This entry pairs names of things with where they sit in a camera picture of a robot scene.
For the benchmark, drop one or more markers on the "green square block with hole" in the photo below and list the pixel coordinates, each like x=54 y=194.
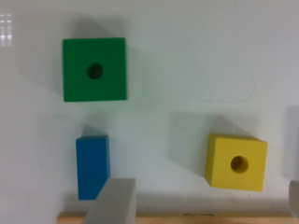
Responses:
x=94 y=69

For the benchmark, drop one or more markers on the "wooden peg base board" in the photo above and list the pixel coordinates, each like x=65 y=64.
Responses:
x=176 y=218

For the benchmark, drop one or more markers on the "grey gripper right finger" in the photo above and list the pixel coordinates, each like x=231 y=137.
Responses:
x=294 y=198

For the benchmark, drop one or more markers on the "yellow square block with hole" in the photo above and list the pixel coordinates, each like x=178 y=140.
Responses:
x=235 y=162

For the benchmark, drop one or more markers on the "small blue rectangular block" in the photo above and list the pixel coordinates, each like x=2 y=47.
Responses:
x=93 y=165

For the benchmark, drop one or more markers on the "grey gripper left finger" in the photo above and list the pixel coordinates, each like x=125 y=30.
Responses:
x=115 y=204

